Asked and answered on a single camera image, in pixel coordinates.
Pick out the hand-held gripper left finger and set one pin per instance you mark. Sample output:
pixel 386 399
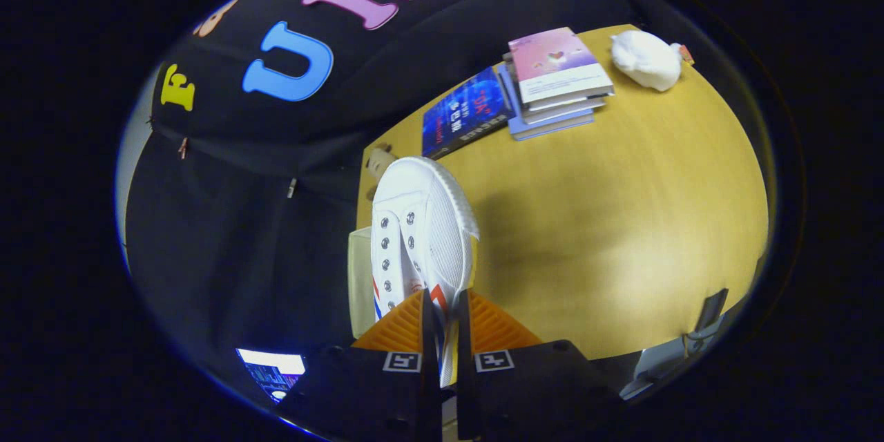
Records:
pixel 373 387

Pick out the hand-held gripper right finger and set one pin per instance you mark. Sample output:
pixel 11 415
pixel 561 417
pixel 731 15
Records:
pixel 539 387

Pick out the beige fabric storage box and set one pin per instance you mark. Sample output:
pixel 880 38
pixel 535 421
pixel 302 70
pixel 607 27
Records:
pixel 360 283

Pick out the white canvas shoe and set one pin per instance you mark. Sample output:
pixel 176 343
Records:
pixel 435 221

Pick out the computer screen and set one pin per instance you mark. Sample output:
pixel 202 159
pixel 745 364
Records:
pixel 273 369

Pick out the dark metal stand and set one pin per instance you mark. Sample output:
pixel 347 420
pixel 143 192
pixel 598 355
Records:
pixel 711 311

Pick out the silver clip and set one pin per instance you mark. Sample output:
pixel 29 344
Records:
pixel 292 187

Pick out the beige plush dog toy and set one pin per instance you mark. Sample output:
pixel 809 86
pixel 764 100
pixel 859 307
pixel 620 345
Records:
pixel 378 162

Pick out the light blue book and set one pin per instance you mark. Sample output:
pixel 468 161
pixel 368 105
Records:
pixel 545 128

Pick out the grey book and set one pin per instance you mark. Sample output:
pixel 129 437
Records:
pixel 559 110

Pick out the dark blue book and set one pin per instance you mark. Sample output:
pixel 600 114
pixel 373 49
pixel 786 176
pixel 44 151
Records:
pixel 463 114

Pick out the pink clip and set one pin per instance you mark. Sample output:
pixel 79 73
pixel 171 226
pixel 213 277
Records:
pixel 183 147

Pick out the pink cover book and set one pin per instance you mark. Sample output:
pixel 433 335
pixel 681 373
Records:
pixel 556 59

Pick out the white plush toy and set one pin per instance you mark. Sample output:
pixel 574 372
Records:
pixel 646 59

